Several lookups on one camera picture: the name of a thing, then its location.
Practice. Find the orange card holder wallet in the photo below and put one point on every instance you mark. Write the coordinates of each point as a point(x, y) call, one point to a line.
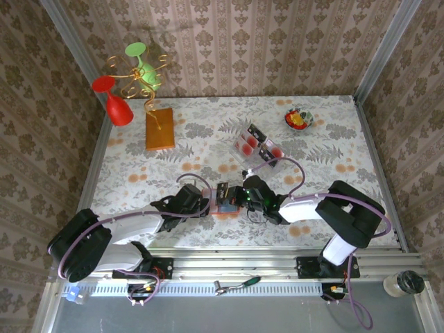
point(227, 209)

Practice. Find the red black VIP credit card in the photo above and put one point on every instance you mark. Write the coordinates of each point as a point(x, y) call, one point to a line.
point(247, 150)
point(250, 138)
point(275, 151)
point(222, 194)

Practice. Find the clear acrylic card display stand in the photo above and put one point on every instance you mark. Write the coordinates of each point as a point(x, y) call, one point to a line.
point(268, 166)

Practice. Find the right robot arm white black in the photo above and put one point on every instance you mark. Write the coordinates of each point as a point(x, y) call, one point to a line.
point(350, 215)

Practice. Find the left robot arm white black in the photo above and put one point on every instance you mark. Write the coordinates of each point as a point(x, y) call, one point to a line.
point(83, 249)

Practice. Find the floral patterned tablecloth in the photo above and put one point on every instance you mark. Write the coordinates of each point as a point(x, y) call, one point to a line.
point(208, 121)

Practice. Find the small colourful patterned bowl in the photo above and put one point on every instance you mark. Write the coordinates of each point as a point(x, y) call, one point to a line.
point(298, 119)

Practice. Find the red plastic wine glass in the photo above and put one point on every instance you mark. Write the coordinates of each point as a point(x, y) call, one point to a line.
point(118, 111)

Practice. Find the green plastic wine glass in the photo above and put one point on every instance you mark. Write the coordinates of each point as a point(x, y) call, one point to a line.
point(147, 73)

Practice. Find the white cup with lid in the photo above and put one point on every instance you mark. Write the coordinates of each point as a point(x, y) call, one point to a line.
point(409, 282)

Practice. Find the aluminium mounting rail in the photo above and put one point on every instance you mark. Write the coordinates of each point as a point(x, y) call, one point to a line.
point(225, 263)

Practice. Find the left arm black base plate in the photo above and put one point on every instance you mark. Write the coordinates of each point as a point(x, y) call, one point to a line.
point(164, 268)

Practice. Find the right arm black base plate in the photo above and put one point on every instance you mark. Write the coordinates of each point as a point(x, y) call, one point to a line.
point(303, 268)

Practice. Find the aluminium frame post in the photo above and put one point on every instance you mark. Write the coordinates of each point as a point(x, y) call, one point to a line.
point(385, 48)
point(74, 48)

